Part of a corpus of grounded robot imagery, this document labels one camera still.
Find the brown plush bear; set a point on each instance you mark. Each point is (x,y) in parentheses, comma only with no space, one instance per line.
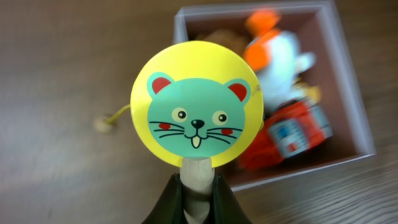
(227,38)

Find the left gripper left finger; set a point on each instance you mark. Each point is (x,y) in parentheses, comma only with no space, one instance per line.
(169,207)

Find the white box pink interior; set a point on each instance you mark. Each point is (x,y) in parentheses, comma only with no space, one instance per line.
(318,28)

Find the red toy fire truck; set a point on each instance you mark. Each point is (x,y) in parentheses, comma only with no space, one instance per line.
(294,128)

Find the yellow cat rattle drum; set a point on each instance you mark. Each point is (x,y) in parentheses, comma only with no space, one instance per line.
(196,105)

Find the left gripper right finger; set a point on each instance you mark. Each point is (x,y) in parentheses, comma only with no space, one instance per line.
(225,209)

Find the white plush chicken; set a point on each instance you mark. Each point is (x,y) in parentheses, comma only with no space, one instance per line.
(276,58)

